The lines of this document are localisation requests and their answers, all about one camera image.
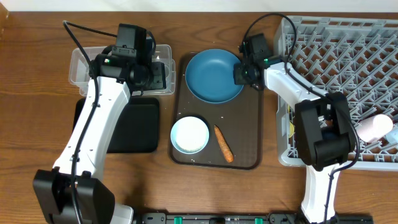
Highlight orange carrot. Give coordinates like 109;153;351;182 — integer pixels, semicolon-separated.
214;125;234;163

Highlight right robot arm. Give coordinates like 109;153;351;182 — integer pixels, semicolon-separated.
233;34;355;223

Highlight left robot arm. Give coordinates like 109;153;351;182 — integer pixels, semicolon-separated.
33;24;166;223

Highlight dark brown serving tray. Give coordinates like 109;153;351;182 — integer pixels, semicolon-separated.
169;52;263;170

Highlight dark blue plate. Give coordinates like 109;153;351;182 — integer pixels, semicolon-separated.
185;49;244;104

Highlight black plastic bin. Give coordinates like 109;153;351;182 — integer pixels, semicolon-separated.
73;97;160;154

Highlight clear plastic bin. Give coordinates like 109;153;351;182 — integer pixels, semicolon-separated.
69;44;177;96

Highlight pale yellow spoon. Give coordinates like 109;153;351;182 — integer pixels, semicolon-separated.
287;106;295;138

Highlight light blue cup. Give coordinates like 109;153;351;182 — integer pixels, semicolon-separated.
386;127;398;144

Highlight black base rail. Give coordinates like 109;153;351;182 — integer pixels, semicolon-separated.
133;212;374;224

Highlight light blue small bowl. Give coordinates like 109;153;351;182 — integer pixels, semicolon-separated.
170;116;210;154

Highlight pink white cup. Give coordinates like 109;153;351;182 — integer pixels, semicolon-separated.
356;114;393;143

